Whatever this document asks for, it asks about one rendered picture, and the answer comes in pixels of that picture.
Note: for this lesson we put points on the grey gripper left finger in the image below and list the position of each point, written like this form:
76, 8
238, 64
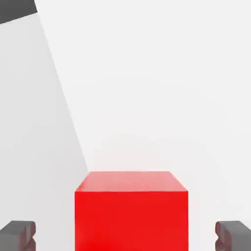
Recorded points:
15, 236

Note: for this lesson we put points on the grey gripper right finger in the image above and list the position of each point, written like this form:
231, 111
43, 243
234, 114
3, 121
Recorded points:
235, 236

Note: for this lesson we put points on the small red cube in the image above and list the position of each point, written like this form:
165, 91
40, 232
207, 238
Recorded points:
131, 219

